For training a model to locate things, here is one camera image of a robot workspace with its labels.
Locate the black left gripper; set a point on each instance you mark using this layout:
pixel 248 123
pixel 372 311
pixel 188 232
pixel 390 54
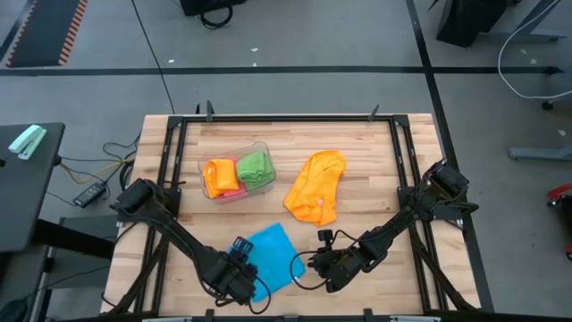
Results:
pixel 232 277

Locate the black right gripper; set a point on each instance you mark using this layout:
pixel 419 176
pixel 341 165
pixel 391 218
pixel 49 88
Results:
pixel 337 268

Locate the blue microfiber towel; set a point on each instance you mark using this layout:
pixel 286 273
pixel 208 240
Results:
pixel 277 255

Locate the pink microfiber towel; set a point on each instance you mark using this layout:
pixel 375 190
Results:
pixel 237 191

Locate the orange microfiber towel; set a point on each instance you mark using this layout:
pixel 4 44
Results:
pixel 317 183
pixel 219 176

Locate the green microfiber towel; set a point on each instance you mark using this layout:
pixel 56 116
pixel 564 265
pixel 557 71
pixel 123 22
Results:
pixel 255 169

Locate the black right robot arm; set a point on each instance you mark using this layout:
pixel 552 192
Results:
pixel 402 219

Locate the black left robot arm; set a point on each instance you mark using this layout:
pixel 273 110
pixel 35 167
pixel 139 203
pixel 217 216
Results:
pixel 179 232

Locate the clear plastic bin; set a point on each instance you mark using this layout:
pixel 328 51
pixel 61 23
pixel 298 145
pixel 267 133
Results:
pixel 205 192

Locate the black power adapter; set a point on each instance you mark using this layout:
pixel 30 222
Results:
pixel 89 194

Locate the black office desk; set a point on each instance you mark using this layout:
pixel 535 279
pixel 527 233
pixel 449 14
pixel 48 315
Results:
pixel 27 197

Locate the grey desk foot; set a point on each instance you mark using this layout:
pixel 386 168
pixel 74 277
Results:
pixel 540 153

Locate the red upholstered chair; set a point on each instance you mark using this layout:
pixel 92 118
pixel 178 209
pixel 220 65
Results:
pixel 561 197

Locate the mint green stapler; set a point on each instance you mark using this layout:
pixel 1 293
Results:
pixel 27 141

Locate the black chair caster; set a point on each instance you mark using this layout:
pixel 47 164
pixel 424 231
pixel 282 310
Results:
pixel 548 105

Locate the black computer tower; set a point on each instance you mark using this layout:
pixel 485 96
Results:
pixel 469 20
pixel 210 5

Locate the black orange-edged floor mat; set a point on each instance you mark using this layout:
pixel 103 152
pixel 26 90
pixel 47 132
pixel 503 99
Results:
pixel 42 33

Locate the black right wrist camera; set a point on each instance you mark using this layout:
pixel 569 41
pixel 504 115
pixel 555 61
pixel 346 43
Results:
pixel 325 239

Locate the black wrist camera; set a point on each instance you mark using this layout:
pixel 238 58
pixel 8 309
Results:
pixel 325 239
pixel 242 247

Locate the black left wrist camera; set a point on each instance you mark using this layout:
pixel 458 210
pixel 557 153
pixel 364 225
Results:
pixel 242 247

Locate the grey desk leg frame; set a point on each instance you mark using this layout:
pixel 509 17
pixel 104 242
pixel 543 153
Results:
pixel 527 35

